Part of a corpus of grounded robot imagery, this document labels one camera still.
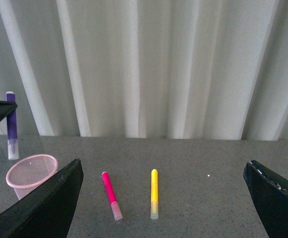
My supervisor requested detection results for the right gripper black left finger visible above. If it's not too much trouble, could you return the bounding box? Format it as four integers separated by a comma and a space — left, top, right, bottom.
0, 159, 83, 238

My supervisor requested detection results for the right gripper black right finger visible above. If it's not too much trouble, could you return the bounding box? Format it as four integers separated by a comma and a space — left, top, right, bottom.
243, 160, 288, 238

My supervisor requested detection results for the purple marker pen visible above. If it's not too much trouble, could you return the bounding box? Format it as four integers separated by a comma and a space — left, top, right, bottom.
5, 91, 19, 161

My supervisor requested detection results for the pink marker pen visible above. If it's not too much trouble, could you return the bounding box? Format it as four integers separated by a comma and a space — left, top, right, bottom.
101, 172, 123, 221

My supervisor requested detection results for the pink mesh cup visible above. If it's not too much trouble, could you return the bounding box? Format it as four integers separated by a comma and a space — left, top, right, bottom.
5, 154, 58, 200

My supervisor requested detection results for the yellow marker pen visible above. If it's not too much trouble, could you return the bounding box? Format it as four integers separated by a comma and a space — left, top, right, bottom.
150, 169, 158, 220

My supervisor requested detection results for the white curtain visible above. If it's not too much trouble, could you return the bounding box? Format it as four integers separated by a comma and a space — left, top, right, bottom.
0, 0, 288, 140

